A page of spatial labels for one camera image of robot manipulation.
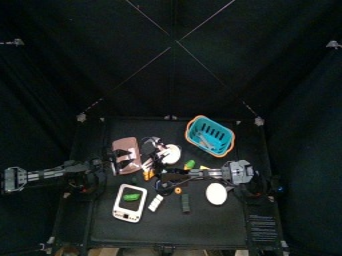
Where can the dark green block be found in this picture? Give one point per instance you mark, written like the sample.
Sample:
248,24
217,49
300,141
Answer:
184,203

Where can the small yellow toy piece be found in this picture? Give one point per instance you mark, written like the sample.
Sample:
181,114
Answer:
203,167

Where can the round white bowl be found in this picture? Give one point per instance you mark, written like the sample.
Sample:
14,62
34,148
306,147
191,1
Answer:
173,154

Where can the green toy pepper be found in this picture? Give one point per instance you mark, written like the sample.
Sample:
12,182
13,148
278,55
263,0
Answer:
131,197

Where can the small white block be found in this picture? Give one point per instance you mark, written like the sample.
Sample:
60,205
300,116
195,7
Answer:
155,202

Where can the white handheld game console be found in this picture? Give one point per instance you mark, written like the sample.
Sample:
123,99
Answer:
120,210

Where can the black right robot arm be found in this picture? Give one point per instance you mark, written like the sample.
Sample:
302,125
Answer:
221,172

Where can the silver utensil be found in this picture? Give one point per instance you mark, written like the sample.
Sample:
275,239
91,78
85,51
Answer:
205,140

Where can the green toy vegetable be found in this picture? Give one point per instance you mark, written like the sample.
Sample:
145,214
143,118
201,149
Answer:
189,164

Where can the teal basket with orange rim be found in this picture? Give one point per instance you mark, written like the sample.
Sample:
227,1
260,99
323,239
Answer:
221,146

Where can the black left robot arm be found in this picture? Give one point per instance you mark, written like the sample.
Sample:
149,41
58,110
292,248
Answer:
48,173

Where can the white oval plate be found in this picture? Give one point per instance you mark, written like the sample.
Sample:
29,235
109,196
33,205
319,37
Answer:
216,194

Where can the white text label sticker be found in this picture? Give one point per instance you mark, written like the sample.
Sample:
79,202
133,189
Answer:
262,228

